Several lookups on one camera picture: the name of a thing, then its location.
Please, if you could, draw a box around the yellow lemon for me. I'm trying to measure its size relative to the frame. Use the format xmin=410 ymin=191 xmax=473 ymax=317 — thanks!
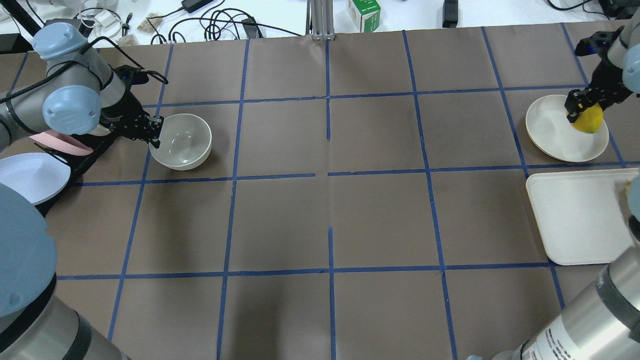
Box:
xmin=570 ymin=102 xmax=604 ymax=134

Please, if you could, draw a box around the aluminium frame post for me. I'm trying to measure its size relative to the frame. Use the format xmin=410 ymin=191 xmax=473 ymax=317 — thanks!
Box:
xmin=305 ymin=0 xmax=335 ymax=41

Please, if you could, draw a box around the white ceramic bowl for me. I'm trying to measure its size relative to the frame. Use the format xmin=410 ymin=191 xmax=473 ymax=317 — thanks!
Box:
xmin=148 ymin=113 xmax=213 ymax=171

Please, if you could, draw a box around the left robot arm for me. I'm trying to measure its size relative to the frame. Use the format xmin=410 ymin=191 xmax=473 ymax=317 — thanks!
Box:
xmin=1 ymin=22 xmax=168 ymax=360

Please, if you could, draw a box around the white rectangular tray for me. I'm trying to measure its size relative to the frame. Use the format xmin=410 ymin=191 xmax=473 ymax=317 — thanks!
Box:
xmin=525 ymin=168 xmax=639 ymax=265

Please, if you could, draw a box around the pink plate in rack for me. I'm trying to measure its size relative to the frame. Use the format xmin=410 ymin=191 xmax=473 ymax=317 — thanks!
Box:
xmin=30 ymin=130 xmax=94 ymax=157

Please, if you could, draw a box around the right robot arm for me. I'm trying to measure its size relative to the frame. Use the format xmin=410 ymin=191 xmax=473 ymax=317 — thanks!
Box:
xmin=494 ymin=13 xmax=639 ymax=360

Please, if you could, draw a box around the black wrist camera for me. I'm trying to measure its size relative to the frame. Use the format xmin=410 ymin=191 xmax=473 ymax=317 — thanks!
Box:
xmin=574 ymin=27 xmax=623 ymax=59

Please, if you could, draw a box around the light blue plate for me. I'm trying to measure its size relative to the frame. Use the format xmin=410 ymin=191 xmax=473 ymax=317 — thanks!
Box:
xmin=0 ymin=152 xmax=71 ymax=205

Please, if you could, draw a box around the black device on desk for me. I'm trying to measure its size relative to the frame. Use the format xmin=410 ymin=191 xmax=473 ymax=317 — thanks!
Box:
xmin=180 ymin=0 xmax=213 ymax=14

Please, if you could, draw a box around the green white small box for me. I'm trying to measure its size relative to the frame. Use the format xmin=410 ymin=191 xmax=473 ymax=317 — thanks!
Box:
xmin=347 ymin=0 xmax=382 ymax=34

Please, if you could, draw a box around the black cable bundle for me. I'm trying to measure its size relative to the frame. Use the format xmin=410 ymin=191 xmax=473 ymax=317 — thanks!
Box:
xmin=145 ymin=0 xmax=303 ymax=45

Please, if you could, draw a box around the cream round plate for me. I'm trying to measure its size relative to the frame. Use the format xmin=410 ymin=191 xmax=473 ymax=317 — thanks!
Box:
xmin=525 ymin=95 xmax=610 ymax=163

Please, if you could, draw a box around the black power adapter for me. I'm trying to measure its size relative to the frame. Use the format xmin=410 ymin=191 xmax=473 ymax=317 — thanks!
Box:
xmin=441 ymin=0 xmax=459 ymax=28

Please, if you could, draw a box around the black dish rack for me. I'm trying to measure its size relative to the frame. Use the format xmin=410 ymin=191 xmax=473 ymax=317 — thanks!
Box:
xmin=34 ymin=132 xmax=120 ymax=217

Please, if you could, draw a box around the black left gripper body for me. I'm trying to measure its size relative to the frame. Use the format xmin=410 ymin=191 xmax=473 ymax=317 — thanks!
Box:
xmin=100 ymin=92 xmax=150 ymax=142

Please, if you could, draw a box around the striped bread piece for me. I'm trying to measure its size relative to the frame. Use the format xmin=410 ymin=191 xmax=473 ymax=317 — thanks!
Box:
xmin=622 ymin=181 xmax=631 ymax=199

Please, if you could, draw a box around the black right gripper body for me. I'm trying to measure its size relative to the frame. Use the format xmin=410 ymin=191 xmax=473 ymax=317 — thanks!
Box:
xmin=588 ymin=57 xmax=634 ymax=104

